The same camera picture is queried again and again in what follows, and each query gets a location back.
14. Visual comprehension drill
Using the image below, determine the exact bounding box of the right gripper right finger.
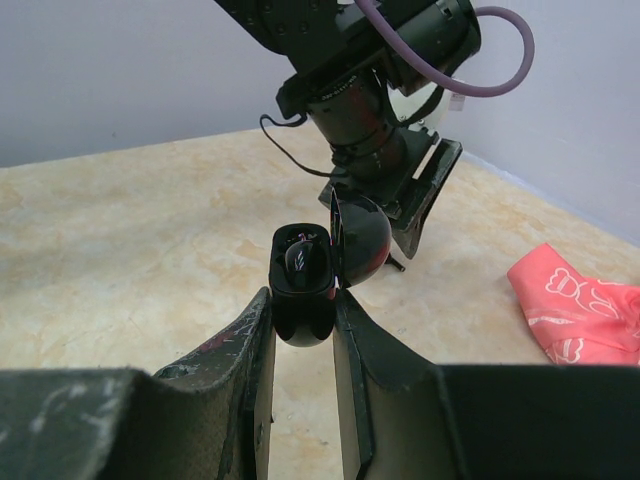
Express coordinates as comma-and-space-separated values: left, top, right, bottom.
333, 291, 639, 479

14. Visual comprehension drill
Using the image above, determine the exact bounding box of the black earbud charging case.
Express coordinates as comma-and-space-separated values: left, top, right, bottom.
269, 187, 392, 347

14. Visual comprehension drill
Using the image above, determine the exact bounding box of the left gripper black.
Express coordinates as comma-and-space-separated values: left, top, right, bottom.
319, 128, 463, 259

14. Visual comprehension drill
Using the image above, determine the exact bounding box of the crumpled pink printed cloth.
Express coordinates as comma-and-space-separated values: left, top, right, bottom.
507, 244, 639, 367

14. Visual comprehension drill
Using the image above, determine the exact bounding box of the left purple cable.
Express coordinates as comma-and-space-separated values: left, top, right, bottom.
354, 0, 536, 98

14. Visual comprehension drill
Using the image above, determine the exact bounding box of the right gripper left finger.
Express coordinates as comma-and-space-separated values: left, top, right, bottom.
1, 288, 275, 479

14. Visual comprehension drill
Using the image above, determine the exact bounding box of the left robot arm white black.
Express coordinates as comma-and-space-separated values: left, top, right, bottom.
221, 0, 463, 258

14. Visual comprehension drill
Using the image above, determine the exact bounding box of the black earbud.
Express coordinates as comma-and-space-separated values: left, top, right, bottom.
386, 257, 406, 272
284, 240, 316, 291

